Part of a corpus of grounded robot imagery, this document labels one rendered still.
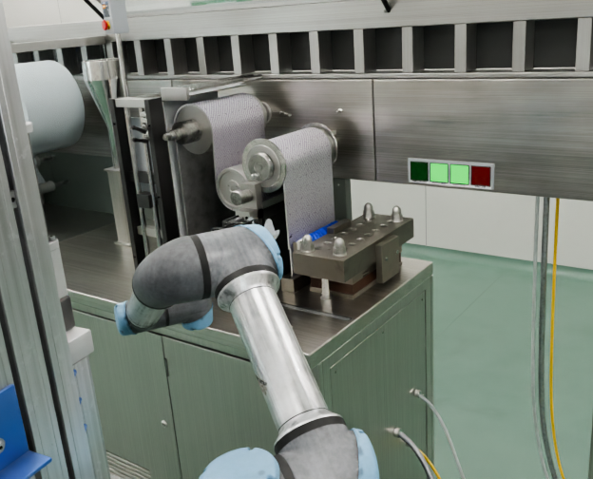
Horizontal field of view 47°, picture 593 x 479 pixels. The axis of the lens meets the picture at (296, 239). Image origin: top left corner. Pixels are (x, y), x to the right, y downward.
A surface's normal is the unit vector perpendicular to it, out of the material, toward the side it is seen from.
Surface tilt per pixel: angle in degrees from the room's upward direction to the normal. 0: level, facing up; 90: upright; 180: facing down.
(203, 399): 90
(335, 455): 32
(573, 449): 0
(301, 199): 90
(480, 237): 90
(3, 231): 90
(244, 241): 37
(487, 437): 0
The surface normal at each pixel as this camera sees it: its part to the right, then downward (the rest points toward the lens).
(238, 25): -0.58, 0.29
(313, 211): 0.82, 0.13
